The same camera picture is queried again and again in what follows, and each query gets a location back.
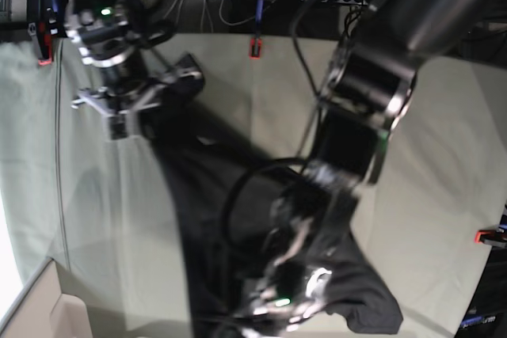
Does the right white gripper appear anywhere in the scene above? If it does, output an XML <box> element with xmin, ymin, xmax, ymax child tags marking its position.
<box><xmin>71</xmin><ymin>70</ymin><xmax>203</xmax><ymax>140</ymax></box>

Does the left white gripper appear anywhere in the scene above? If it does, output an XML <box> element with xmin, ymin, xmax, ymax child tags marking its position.
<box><xmin>234</xmin><ymin>266</ymin><xmax>333</xmax><ymax>337</ymax></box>

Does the black t-shirt with colourful print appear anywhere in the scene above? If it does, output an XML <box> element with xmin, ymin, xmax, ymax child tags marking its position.
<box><xmin>146</xmin><ymin>52</ymin><xmax>405</xmax><ymax>338</ymax></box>

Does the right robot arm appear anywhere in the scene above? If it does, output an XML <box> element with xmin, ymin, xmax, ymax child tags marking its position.
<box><xmin>64</xmin><ymin>0</ymin><xmax>205</xmax><ymax>140</ymax></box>

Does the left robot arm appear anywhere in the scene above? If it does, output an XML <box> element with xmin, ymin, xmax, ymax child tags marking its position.
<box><xmin>214</xmin><ymin>0</ymin><xmax>493</xmax><ymax>337</ymax></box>

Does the light green table cloth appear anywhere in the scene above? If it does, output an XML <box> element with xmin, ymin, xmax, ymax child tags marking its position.
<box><xmin>1</xmin><ymin>34</ymin><xmax>506</xmax><ymax>337</ymax></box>

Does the red black clamp left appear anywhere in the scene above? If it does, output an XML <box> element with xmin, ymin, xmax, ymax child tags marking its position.
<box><xmin>26</xmin><ymin>0</ymin><xmax>68</xmax><ymax>66</ymax></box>

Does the red black clamp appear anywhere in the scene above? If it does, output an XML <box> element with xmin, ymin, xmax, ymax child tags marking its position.
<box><xmin>475</xmin><ymin>214</ymin><xmax>506</xmax><ymax>249</ymax></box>
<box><xmin>249</xmin><ymin>0</ymin><xmax>264</xmax><ymax>59</ymax></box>
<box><xmin>26</xmin><ymin>0</ymin><xmax>68</xmax><ymax>66</ymax></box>

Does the red black clamp centre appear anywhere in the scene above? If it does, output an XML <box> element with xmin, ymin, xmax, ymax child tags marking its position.
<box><xmin>249</xmin><ymin>0</ymin><xmax>264</xmax><ymax>59</ymax></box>

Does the red black clamp right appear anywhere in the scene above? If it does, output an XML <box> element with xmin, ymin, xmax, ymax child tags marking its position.
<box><xmin>475</xmin><ymin>214</ymin><xmax>506</xmax><ymax>249</ymax></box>

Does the beige cardboard box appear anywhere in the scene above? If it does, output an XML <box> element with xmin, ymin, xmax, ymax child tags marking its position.
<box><xmin>1</xmin><ymin>258</ymin><xmax>93</xmax><ymax>338</ymax></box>

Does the white cable loop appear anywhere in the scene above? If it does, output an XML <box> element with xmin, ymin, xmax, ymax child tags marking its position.
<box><xmin>159</xmin><ymin>0</ymin><xmax>234</xmax><ymax>34</ymax></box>

